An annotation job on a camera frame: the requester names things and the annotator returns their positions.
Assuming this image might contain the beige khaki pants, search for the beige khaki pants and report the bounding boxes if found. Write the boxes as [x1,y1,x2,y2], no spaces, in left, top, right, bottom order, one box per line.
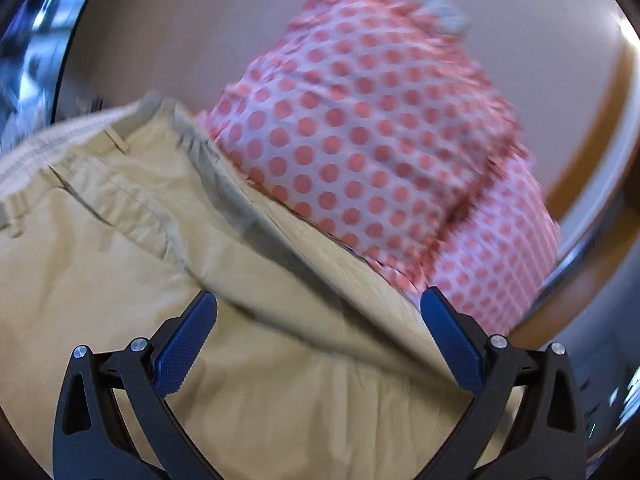
[1,96,471,479]

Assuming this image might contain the pink polka dot pillow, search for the pink polka dot pillow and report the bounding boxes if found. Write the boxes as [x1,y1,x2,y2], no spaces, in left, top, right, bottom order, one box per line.
[202,0,521,294]
[428,155,561,335]

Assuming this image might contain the black television screen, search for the black television screen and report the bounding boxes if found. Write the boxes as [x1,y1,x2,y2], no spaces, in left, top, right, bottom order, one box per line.
[1,0,104,154]

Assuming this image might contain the wooden bed frame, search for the wooden bed frame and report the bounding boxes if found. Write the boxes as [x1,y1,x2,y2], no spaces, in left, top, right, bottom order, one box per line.
[511,42,639,348]

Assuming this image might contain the white wall power sockets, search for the white wall power sockets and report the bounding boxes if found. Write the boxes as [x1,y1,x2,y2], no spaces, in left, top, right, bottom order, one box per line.
[421,0,471,37]

